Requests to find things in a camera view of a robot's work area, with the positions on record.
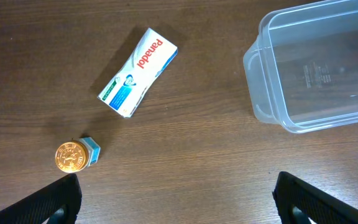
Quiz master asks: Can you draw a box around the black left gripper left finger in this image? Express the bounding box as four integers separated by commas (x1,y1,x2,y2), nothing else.
0,174,82,224

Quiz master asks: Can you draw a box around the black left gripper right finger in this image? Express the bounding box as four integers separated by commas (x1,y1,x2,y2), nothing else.
272,171,358,224

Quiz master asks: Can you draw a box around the gold lid balm jar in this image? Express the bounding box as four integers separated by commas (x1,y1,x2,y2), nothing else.
55,137,101,173

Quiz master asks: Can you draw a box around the white Panadol medicine box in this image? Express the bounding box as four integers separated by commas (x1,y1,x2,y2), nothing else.
98,28,178,118

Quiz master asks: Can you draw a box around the clear plastic container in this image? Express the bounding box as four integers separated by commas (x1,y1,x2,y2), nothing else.
243,0,358,133

